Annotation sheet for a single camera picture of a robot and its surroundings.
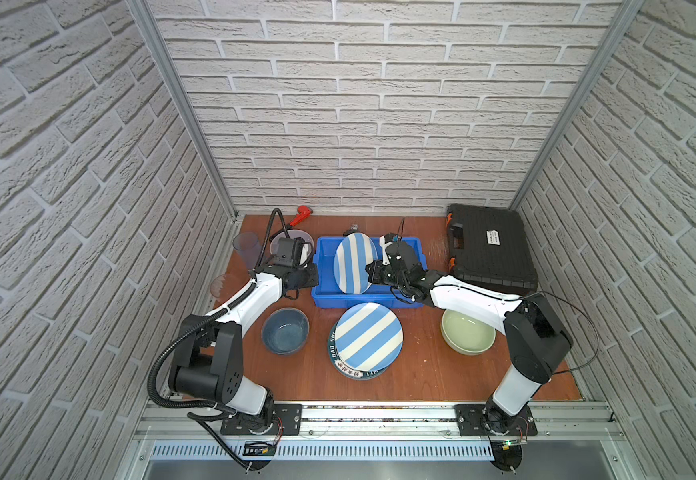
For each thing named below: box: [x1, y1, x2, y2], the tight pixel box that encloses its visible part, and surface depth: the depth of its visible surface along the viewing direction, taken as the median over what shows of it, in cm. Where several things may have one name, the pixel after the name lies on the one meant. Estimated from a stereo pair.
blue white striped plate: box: [333, 232, 378, 295], surface depth 94 cm
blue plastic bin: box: [312, 236, 428, 308], surface depth 90 cm
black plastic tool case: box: [446, 204, 539, 297], surface depth 105 cm
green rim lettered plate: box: [328, 319, 393, 381], surface depth 81 cm
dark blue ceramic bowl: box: [261, 307, 310, 356], surface depth 87 cm
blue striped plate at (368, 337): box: [334, 302, 404, 373], surface depth 86 cm
